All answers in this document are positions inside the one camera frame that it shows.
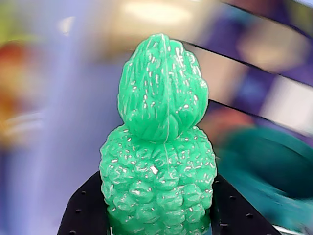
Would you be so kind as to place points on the green bowl recipient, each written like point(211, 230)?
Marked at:
point(269, 166)

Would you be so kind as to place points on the green plastic pineapple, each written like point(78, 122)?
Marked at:
point(159, 147)

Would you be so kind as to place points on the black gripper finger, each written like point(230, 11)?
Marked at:
point(85, 210)
point(234, 210)

